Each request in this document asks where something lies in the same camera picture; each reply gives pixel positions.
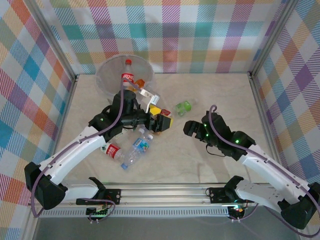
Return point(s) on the bluish clear bottle white cap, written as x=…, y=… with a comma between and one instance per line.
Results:
x=142, y=130

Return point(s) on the green label bottle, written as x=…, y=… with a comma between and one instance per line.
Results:
x=185, y=106

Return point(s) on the clear bottle light-blue label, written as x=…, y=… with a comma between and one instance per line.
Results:
x=141, y=145

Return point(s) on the clear plastic bin liner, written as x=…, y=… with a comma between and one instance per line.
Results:
x=151, y=80

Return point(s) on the yellow-orange label bottle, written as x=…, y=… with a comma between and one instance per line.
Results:
x=140, y=83

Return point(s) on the clear bottle red label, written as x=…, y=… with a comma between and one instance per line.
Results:
x=112, y=151

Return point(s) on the red label cola bottle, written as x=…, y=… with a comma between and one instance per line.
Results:
x=127, y=76

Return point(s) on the clear plastic bin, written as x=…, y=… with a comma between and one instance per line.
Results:
x=110, y=75

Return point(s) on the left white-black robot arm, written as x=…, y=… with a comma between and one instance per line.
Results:
x=75, y=152

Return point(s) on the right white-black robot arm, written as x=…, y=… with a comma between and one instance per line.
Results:
x=270, y=170

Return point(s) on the small controller board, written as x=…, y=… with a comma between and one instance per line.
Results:
x=98, y=212
x=237, y=210

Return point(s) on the multicolour plaid cloth panel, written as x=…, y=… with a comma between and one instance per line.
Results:
x=20, y=100
x=175, y=37
x=300, y=100

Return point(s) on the grey metal sheet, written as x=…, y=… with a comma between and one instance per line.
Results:
x=162, y=230

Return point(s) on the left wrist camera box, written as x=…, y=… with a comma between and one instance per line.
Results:
x=147, y=96

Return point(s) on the aluminium table side rail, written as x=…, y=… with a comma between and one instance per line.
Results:
x=68, y=105
x=260, y=105

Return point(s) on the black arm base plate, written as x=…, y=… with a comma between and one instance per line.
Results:
x=217, y=198
x=117, y=192

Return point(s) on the aluminium mounting rail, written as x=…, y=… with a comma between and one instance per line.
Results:
x=162, y=197

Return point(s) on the aluminium frame post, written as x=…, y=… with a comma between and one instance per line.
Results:
x=55, y=42
x=272, y=37

